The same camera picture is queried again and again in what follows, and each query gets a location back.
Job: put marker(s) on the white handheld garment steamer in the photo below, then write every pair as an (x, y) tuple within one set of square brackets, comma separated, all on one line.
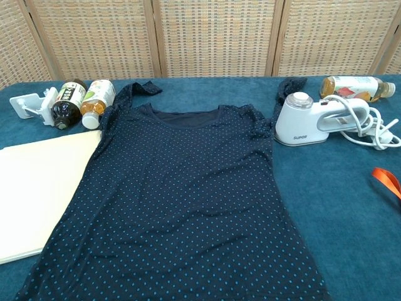
[(294, 125)]

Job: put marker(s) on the dark blue dotted shirt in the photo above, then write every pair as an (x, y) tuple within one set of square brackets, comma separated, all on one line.
[(175, 188)]

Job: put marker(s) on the woven folding screen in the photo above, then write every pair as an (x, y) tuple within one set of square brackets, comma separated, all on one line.
[(203, 37)]

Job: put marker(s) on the amber tea bottle green label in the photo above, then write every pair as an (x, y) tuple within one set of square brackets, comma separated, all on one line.
[(97, 97)]

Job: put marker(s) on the teal table cloth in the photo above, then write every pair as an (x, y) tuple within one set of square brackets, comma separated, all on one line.
[(329, 203)]

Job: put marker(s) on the dark tea bottle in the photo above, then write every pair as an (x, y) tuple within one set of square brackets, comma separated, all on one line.
[(67, 100)]

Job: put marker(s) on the amber tea bottle orange label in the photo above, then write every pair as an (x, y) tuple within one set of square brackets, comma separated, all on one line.
[(351, 87)]

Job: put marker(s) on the cream paper folder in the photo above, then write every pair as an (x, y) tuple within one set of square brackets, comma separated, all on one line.
[(40, 188)]

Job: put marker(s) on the white plastic bracket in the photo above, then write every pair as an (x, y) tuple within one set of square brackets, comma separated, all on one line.
[(23, 102)]

